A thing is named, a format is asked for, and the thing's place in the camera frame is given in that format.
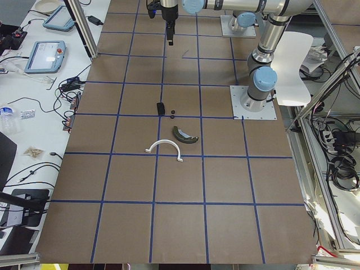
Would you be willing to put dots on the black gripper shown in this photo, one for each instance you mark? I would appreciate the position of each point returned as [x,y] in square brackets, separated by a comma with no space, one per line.
[169,14]

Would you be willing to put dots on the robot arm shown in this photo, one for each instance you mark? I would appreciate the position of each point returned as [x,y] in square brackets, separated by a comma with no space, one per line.
[242,24]
[262,77]

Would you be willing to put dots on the black brake pad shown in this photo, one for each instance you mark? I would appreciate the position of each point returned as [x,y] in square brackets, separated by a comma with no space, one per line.
[160,109]

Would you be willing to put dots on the blue teach pendant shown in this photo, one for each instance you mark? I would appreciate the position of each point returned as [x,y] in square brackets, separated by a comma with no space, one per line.
[46,57]
[59,20]

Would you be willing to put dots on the green brake shoe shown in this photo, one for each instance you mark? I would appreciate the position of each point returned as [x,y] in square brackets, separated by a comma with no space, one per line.
[183,137]

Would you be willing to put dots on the white plastic chair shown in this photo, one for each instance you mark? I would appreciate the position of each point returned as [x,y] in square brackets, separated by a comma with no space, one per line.
[289,55]

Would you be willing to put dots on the brown mat with blue grid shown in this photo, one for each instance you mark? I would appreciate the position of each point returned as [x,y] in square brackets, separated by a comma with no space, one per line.
[235,198]

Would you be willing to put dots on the clear plastic water bottle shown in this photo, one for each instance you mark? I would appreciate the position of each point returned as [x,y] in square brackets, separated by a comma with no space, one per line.
[10,121]

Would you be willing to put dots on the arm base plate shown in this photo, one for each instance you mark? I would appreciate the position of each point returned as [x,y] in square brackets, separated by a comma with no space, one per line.
[224,20]
[245,108]

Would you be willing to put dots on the aluminium frame post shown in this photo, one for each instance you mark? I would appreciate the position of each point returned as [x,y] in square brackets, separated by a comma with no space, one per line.
[77,15]

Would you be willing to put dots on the white curved plastic bracket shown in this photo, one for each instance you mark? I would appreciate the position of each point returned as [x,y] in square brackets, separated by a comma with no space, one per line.
[166,143]

